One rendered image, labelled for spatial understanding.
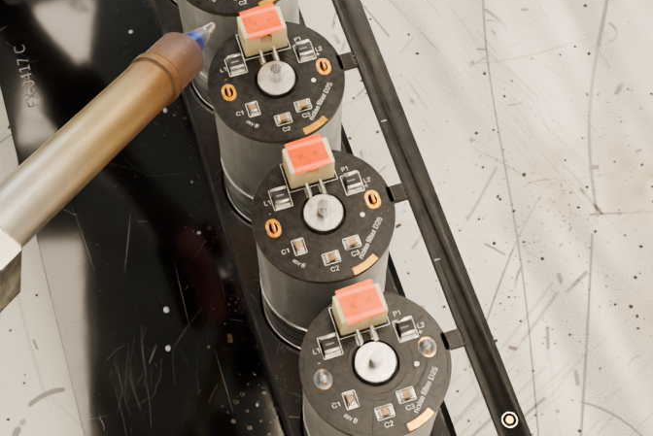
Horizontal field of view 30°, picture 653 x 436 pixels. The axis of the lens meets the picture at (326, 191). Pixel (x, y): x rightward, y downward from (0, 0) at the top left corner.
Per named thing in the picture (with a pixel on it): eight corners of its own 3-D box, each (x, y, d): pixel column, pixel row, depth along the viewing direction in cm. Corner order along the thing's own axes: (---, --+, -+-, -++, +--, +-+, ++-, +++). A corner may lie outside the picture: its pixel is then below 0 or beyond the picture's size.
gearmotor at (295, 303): (283, 380, 25) (275, 295, 20) (250, 273, 26) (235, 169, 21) (396, 345, 25) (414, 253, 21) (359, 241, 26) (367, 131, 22)
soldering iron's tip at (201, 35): (196, 32, 20) (165, 60, 19) (200, 7, 20) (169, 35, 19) (223, 44, 20) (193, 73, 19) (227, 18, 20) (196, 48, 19)
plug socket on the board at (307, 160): (295, 203, 21) (294, 186, 21) (281, 160, 21) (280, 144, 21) (339, 190, 21) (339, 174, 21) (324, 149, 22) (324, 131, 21)
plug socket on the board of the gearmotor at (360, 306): (345, 351, 20) (346, 338, 19) (329, 304, 20) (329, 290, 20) (392, 337, 20) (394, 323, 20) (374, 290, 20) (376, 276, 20)
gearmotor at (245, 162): (245, 258, 26) (229, 152, 21) (214, 161, 27) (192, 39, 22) (354, 227, 26) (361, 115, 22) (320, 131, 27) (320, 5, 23)
